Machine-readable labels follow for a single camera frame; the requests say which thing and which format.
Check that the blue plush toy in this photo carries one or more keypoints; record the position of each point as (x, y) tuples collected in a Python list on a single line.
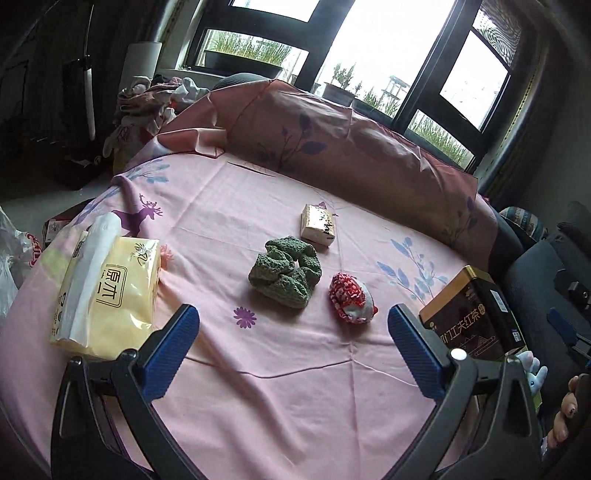
[(535, 369)]

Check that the white plastic bag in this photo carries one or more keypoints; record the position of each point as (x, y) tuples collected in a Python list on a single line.
[(9, 258)]

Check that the pink leaf print pillow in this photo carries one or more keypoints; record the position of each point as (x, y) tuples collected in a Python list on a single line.
[(369, 161)]

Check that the teal patterned pillow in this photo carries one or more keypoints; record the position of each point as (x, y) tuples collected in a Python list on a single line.
[(521, 221)]

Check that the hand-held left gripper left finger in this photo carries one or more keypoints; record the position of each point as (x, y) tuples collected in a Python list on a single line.
[(171, 355)]

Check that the cream printed bag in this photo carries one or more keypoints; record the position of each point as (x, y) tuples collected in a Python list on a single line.
[(129, 143)]

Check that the pile of clothes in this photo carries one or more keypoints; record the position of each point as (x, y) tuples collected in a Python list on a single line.
[(147, 97)]

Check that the black and gold tea tin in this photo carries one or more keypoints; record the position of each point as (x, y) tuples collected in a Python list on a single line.
[(461, 323)]

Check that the dark grey sofa cushion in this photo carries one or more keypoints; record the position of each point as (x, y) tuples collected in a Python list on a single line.
[(577, 226)]

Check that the grey plant pot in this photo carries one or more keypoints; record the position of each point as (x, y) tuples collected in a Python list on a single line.
[(340, 94)]

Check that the red and white knitted pouch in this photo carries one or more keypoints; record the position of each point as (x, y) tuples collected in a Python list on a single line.
[(351, 295)]

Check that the white cylinder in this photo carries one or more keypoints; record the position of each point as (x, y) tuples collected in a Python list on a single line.
[(144, 57)]

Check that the pink bed sheet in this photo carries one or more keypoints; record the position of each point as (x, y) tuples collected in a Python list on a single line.
[(277, 392)]

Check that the long dark planter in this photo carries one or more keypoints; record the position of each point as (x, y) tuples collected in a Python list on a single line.
[(242, 64)]

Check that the yellow tissue pack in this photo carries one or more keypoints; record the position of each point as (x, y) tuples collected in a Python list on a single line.
[(124, 295)]

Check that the person's right hand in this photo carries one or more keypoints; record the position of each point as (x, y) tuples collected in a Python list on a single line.
[(561, 424)]

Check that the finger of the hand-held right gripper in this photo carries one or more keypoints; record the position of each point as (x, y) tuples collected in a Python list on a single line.
[(572, 286), (561, 325)]

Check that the green knitted scrunchie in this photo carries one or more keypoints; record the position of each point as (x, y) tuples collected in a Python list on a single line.
[(277, 277)]

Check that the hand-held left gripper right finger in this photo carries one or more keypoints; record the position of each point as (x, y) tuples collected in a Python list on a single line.
[(415, 355)]

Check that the dark grey sofa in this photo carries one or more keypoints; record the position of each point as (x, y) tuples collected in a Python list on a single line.
[(531, 277)]

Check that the black window frame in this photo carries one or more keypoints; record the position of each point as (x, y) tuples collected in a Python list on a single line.
[(425, 92)]

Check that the small beige tissue packet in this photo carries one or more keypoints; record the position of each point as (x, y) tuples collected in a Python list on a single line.
[(316, 226)]

